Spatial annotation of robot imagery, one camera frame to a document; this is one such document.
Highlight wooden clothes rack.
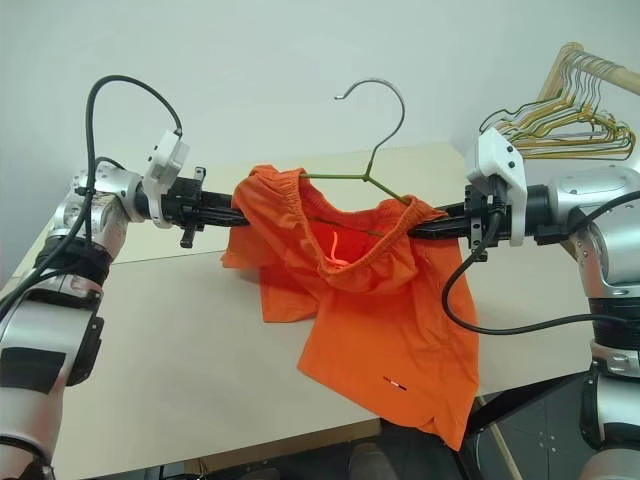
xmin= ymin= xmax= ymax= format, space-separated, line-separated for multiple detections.
xmin=537 ymin=42 xmax=640 ymax=259

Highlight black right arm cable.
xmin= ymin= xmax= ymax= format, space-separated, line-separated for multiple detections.
xmin=442 ymin=189 xmax=640 ymax=336

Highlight orange shorts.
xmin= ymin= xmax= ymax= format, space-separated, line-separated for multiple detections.
xmin=221 ymin=163 xmax=480 ymax=453

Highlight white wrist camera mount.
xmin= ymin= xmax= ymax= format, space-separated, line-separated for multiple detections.
xmin=141 ymin=129 xmax=193 ymax=229
xmin=464 ymin=127 xmax=529 ymax=249

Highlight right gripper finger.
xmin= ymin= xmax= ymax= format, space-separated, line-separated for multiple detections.
xmin=409 ymin=219 xmax=469 ymax=241
xmin=416 ymin=203 xmax=469 ymax=229

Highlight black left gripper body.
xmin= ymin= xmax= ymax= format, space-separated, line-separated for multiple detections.
xmin=167 ymin=166 xmax=208 ymax=250

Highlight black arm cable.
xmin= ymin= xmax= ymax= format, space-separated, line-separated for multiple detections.
xmin=0 ymin=74 xmax=184 ymax=311
xmin=442 ymin=189 xmax=640 ymax=336

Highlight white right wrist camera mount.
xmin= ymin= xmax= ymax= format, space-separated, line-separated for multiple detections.
xmin=464 ymin=127 xmax=529 ymax=249

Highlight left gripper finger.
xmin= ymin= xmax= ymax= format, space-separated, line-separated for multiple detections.
xmin=200 ymin=193 xmax=239 ymax=212
xmin=200 ymin=207 xmax=249 ymax=228

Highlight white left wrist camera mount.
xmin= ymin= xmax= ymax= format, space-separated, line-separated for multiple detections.
xmin=141 ymin=129 xmax=193 ymax=229

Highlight black metal base plate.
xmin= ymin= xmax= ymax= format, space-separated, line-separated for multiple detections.
xmin=462 ymin=372 xmax=601 ymax=480

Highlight bunch of wire hangers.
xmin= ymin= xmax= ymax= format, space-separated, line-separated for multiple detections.
xmin=479 ymin=54 xmax=634 ymax=159

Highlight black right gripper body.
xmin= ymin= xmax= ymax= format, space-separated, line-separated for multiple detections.
xmin=462 ymin=181 xmax=513 ymax=263

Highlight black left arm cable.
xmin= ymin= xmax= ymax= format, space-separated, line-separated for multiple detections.
xmin=0 ymin=74 xmax=184 ymax=311

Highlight green wire hanger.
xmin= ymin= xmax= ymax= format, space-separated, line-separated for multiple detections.
xmin=298 ymin=78 xmax=419 ymax=236

